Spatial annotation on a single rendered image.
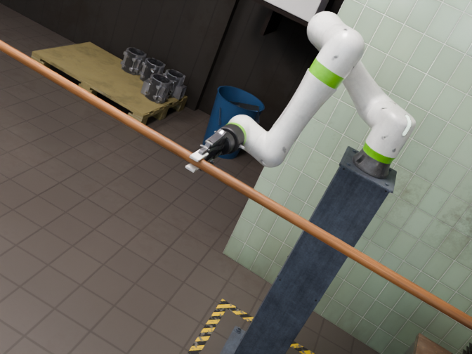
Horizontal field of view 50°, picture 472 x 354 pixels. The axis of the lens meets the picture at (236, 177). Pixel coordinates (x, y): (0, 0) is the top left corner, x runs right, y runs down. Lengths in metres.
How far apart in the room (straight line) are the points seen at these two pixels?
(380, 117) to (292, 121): 0.37
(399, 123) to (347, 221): 0.42
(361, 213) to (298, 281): 0.42
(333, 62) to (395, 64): 0.94
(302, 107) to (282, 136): 0.12
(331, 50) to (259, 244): 1.66
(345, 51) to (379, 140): 0.42
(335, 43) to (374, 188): 0.58
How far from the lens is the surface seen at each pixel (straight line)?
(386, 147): 1.92
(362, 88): 1.95
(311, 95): 1.68
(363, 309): 3.07
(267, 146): 1.74
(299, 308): 2.27
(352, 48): 1.65
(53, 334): 2.47
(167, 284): 2.84
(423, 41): 2.54
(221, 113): 4.04
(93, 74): 4.53
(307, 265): 2.14
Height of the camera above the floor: 1.91
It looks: 28 degrees down
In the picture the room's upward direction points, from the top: 24 degrees clockwise
